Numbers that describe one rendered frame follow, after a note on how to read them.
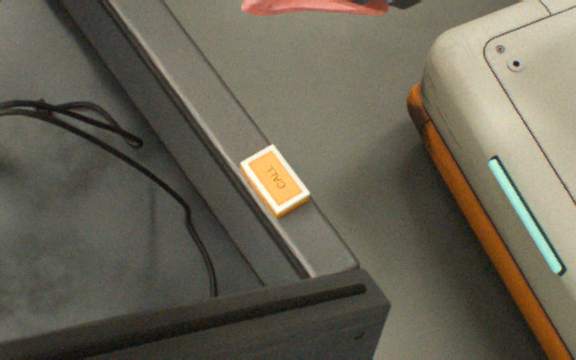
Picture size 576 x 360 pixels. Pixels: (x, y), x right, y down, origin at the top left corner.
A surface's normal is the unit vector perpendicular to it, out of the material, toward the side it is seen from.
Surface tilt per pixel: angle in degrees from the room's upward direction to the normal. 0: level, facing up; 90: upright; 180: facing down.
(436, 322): 0
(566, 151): 0
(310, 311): 43
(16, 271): 0
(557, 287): 90
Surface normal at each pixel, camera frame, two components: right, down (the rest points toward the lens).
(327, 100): 0.06, -0.45
